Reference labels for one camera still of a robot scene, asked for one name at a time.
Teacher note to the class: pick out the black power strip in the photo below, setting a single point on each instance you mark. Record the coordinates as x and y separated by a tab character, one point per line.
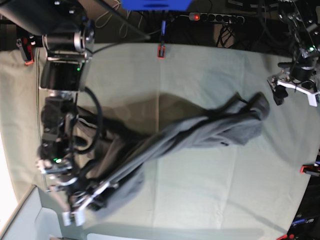
216	18

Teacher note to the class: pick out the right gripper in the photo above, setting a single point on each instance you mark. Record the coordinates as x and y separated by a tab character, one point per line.
66	184

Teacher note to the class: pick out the red clamp right edge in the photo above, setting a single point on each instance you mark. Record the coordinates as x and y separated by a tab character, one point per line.
311	169

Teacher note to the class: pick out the red clamp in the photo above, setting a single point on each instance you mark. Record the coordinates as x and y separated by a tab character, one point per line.
161	46
25	42
286	237

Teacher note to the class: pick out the red clamp bottom right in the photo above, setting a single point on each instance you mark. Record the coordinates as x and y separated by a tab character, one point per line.
286	237

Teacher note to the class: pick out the red clamp top centre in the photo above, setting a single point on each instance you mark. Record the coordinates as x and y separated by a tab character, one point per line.
161	46

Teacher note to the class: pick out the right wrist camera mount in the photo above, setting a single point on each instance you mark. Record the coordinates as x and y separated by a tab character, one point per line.
80	200

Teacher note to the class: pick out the pale green table cloth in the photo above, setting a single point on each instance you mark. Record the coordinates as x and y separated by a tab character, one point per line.
249	192

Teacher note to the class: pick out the red clamp top left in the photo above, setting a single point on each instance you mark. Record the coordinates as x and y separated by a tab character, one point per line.
25	42

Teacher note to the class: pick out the white bin lower left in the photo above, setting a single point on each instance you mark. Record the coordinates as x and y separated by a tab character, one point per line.
31	221

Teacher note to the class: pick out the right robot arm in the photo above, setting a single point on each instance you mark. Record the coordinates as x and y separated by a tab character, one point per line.
72	117

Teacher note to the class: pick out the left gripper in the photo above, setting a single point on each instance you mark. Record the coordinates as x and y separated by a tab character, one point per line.
299	74

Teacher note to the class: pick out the blue box top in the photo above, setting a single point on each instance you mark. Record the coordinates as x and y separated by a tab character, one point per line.
155	5

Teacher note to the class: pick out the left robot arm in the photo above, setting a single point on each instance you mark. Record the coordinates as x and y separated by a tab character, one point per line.
304	32

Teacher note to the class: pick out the grey t-shirt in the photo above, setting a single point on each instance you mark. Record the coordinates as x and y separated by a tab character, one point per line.
175	140

